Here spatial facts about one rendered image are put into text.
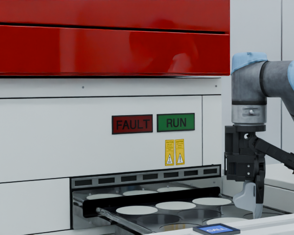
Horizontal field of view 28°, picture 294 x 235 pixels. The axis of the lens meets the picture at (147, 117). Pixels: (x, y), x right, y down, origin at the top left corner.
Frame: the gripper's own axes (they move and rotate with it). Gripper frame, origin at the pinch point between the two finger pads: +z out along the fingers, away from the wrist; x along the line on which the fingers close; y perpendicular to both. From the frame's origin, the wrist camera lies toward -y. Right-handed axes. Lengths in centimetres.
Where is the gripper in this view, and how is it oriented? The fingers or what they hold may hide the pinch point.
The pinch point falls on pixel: (258, 217)
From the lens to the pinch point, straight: 130.3
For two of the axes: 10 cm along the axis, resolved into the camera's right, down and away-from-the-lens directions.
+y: -10.0, 0.1, 0.5
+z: 0.1, 10.0, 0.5
